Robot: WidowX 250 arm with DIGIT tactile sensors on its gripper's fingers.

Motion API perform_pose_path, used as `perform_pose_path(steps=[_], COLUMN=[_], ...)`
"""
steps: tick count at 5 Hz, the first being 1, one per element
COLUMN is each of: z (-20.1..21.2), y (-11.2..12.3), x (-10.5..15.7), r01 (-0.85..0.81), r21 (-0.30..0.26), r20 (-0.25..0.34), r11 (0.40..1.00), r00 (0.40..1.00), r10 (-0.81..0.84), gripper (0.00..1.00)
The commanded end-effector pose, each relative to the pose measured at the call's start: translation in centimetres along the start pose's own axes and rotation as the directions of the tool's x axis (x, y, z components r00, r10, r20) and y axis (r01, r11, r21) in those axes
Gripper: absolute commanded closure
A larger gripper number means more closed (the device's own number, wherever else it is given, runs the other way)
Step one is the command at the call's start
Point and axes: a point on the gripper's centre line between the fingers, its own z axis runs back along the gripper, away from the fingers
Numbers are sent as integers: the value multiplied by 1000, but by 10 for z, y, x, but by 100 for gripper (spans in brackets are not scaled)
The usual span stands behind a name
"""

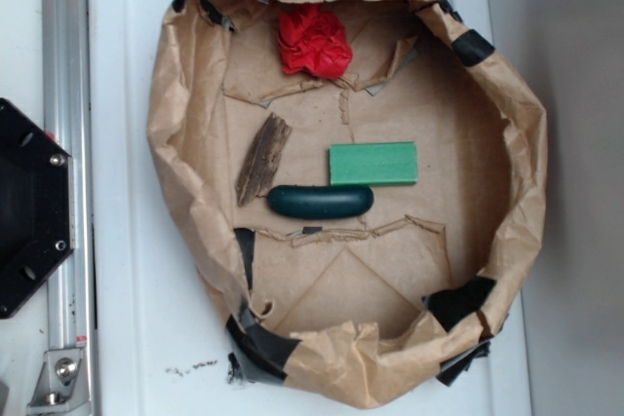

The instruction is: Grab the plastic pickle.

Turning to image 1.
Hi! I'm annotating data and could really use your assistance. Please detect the dark green plastic pickle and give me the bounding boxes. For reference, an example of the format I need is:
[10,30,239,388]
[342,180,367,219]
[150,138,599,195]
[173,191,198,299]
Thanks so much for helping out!
[267,185,374,220]

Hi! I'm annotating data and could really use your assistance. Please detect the brown paper bag tray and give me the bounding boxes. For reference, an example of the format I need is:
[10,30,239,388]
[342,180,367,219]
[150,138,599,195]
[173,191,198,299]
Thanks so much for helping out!
[147,0,548,409]

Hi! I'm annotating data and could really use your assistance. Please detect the brown wood bark piece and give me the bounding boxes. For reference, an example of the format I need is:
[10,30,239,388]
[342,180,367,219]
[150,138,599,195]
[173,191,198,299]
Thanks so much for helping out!
[235,113,292,207]

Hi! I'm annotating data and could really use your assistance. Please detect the green foam block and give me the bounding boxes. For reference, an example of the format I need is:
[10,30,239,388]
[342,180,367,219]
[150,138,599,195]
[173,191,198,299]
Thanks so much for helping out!
[329,141,418,186]

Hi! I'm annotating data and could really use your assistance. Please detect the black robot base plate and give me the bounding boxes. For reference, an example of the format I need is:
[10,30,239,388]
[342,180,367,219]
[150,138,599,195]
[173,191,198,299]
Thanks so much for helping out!
[1,98,73,320]

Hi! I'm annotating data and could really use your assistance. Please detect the aluminium extrusion rail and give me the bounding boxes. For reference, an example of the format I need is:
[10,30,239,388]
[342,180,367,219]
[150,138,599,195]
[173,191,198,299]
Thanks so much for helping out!
[42,0,100,415]

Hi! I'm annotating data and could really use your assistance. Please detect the metal corner bracket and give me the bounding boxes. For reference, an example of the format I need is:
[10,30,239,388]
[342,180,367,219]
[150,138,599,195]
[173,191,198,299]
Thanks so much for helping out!
[26,348,90,415]

